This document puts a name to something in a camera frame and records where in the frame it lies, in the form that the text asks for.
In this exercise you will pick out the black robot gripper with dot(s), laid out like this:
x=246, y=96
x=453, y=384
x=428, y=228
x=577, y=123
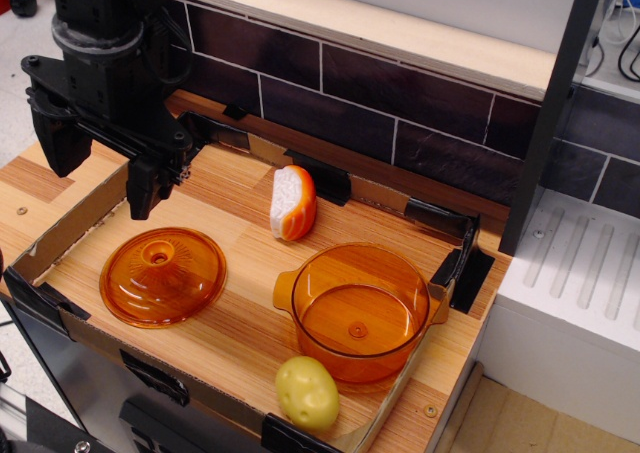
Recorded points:
x=111, y=90

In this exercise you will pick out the salmon sushi toy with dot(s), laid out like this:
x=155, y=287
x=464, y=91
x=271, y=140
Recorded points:
x=293, y=203

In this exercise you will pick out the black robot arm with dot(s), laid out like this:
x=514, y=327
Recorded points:
x=113, y=17

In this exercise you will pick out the orange transparent pot lid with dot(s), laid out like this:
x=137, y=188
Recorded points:
x=162, y=277

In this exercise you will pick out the orange transparent pot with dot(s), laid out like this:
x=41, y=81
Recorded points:
x=360, y=309

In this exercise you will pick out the cardboard fence with black tape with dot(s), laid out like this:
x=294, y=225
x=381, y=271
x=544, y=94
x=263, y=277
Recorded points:
x=212, y=374

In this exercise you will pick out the yellow toy potato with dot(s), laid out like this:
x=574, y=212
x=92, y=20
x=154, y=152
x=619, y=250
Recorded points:
x=307, y=394

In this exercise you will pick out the white sink drainboard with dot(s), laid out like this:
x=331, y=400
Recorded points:
x=564, y=328

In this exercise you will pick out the dark grey vertical post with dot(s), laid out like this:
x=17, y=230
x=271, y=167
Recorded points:
x=529, y=189

